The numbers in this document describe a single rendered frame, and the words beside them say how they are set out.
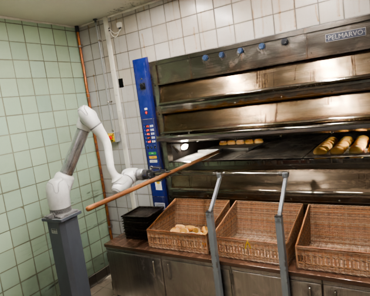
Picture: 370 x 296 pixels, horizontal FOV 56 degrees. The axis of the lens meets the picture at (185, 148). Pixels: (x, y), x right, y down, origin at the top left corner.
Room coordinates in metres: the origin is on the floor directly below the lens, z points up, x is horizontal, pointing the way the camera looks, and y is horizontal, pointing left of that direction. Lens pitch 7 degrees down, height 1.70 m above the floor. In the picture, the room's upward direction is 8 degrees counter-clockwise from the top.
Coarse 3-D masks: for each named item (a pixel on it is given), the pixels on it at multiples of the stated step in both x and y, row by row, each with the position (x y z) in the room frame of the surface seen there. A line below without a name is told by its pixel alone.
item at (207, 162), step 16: (208, 160) 3.00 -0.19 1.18; (224, 160) 2.90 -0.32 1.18; (240, 160) 2.80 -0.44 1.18; (256, 160) 2.72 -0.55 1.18; (272, 160) 2.64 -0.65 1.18; (288, 160) 2.58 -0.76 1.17; (304, 160) 2.51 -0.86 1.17; (320, 160) 2.45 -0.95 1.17; (336, 160) 2.40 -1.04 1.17; (352, 160) 2.34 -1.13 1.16; (368, 160) 2.29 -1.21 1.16
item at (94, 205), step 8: (216, 152) 3.26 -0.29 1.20; (200, 160) 2.99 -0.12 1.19; (176, 168) 2.67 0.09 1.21; (184, 168) 2.76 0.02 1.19; (160, 176) 2.46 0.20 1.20; (144, 184) 2.30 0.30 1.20; (120, 192) 2.11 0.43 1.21; (128, 192) 2.15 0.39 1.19; (104, 200) 1.97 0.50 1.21; (112, 200) 2.03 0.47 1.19; (88, 208) 1.87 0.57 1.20
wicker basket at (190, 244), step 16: (176, 208) 3.09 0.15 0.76; (192, 208) 3.01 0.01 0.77; (208, 208) 2.92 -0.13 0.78; (224, 208) 2.73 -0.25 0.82; (160, 224) 2.88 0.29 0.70; (176, 224) 3.06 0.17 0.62; (192, 224) 2.98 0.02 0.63; (160, 240) 2.82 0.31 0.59; (176, 240) 2.58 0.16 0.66; (192, 240) 2.51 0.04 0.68; (208, 240) 2.47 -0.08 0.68
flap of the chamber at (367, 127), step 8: (312, 128) 2.33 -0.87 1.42; (320, 128) 2.31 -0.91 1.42; (328, 128) 2.28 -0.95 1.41; (336, 128) 2.25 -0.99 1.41; (344, 128) 2.22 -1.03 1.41; (352, 128) 2.20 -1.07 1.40; (360, 128) 2.17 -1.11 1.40; (368, 128) 2.17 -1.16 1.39; (192, 136) 2.85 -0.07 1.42; (200, 136) 2.81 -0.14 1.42; (208, 136) 2.76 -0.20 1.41; (216, 136) 2.73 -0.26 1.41; (224, 136) 2.69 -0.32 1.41; (232, 136) 2.65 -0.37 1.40; (240, 136) 2.64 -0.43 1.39; (248, 136) 2.65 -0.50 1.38; (256, 136) 2.66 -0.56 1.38; (264, 136) 2.68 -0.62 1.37
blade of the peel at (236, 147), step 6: (246, 144) 3.65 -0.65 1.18; (252, 144) 3.59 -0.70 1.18; (258, 144) 3.51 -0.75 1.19; (198, 150) 3.54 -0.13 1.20; (204, 150) 3.51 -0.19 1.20; (210, 150) 3.47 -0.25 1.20; (216, 150) 3.44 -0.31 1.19; (228, 150) 3.37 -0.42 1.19; (234, 150) 3.33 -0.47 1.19; (240, 150) 3.30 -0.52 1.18; (246, 150) 3.27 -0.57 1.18
